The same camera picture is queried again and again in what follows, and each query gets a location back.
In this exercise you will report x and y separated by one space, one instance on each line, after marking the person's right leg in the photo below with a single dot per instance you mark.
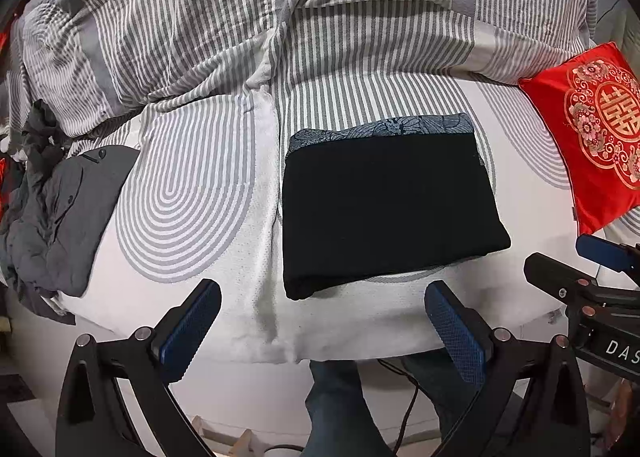
435 387

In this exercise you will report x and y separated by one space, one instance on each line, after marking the person's left leg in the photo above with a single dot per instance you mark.
340 412

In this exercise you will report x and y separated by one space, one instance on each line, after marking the red embroidered cushion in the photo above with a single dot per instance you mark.
560 137

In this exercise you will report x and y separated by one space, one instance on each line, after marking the dark grey crumpled cloth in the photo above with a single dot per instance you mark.
42 132

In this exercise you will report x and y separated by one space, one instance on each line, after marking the grey buttoned garment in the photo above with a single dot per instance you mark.
65 217

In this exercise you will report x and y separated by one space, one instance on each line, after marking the black pants with blue waistband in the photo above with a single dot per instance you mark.
390 207

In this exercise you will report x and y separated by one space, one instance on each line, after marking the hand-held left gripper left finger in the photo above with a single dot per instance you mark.
192 327

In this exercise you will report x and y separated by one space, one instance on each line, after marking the person's leg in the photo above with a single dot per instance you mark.
340 412
435 387

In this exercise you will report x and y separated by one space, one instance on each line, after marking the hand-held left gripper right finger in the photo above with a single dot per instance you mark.
457 332

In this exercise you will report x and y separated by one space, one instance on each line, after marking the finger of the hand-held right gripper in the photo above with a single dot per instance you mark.
555 272
597 252

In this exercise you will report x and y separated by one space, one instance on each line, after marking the white bed sheet with arcs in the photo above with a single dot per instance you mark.
200 197

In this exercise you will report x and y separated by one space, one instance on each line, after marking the red cloth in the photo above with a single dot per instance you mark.
4 187

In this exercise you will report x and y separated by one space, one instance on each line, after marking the grey white striped duvet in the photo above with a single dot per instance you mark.
175 12

